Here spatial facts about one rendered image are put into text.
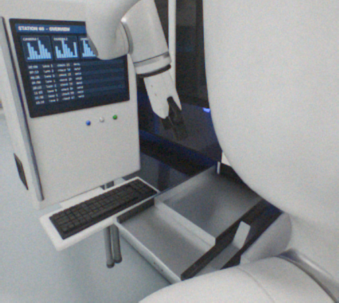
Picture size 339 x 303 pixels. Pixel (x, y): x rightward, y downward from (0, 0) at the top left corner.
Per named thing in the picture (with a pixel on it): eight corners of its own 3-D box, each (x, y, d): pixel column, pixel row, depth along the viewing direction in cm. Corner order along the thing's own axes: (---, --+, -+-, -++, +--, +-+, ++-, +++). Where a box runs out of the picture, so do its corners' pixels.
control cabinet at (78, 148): (122, 158, 139) (109, -2, 110) (143, 170, 126) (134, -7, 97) (21, 193, 108) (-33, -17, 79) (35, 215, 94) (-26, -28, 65)
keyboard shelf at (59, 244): (128, 173, 127) (128, 169, 126) (164, 198, 108) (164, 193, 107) (33, 211, 99) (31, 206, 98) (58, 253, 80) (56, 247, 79)
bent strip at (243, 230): (239, 236, 73) (241, 220, 71) (248, 242, 71) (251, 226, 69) (209, 265, 64) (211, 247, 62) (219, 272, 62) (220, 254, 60)
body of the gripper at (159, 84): (134, 70, 60) (148, 113, 64) (143, 73, 51) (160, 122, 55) (162, 60, 61) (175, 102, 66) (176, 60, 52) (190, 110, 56)
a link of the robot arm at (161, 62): (129, 62, 58) (134, 74, 60) (136, 63, 51) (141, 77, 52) (161, 51, 60) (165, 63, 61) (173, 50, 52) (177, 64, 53)
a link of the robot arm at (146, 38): (137, 63, 50) (175, 49, 53) (111, -10, 45) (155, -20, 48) (124, 64, 57) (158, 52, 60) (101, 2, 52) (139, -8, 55)
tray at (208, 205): (214, 172, 109) (214, 164, 107) (271, 197, 91) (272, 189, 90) (154, 205, 87) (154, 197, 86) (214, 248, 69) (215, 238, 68)
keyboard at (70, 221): (138, 180, 116) (138, 176, 115) (157, 193, 107) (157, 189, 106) (48, 219, 91) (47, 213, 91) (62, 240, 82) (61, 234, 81)
